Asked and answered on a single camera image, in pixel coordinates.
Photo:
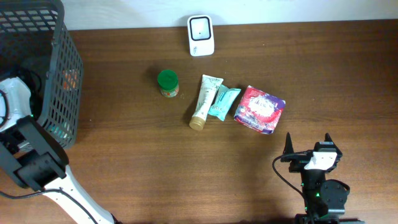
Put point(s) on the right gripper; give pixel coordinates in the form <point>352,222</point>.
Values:
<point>298,158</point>

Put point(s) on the red purple pad package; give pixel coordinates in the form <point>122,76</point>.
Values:
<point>259,110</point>

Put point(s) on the teal wet wipes pack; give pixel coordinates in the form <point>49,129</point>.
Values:
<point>223,102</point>

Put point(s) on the white bamboo print tube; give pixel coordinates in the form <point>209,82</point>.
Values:
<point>208,90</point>

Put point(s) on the green lid jar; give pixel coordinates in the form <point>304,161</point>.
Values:
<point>168,83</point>

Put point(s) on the orange Kleenex tissue pack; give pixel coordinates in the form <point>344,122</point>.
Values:
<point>70,79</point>

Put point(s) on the teal Kleenex tissue pack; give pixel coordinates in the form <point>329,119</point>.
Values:
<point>60,132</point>

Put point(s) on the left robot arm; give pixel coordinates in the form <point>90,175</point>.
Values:
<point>35,160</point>

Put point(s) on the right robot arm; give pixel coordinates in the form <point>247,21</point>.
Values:
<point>324,199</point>

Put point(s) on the white barcode scanner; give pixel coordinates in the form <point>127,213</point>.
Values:
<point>200,35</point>

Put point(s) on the grey plastic mesh basket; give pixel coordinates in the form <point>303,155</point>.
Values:
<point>35,37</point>

